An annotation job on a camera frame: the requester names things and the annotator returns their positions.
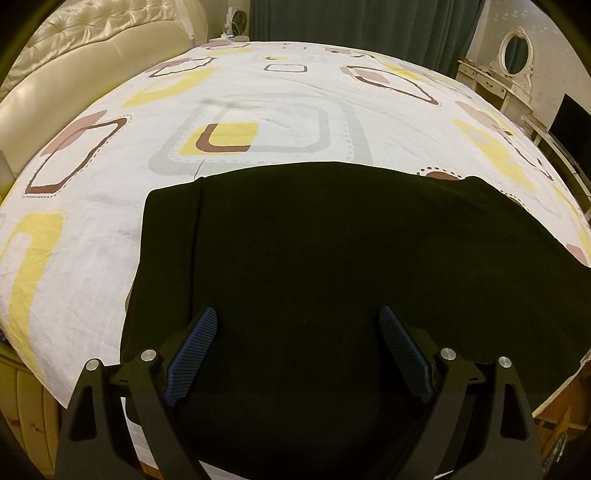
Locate small white desk fan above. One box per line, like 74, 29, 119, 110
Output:
226, 7, 250, 38

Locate black flat screen television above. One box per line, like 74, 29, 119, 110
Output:
547, 93, 591, 174

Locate white television stand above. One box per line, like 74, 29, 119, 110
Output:
522, 115, 591, 222

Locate black pants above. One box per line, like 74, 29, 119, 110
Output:
119, 161, 591, 480

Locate white vanity dresser with mirror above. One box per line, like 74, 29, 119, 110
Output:
457, 25, 536, 121

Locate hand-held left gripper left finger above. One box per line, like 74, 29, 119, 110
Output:
54, 306, 219, 480

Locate bed with patterned sheet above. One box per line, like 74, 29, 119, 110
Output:
0, 41, 591, 480

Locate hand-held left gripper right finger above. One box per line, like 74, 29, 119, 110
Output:
378, 305, 543, 480

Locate cream padded bed frame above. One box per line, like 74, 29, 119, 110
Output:
0, 339, 70, 480

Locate dark teal curtain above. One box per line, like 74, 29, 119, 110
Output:
248, 0, 485, 77

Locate cream tufted leather headboard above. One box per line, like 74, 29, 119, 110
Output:
0, 0, 209, 185

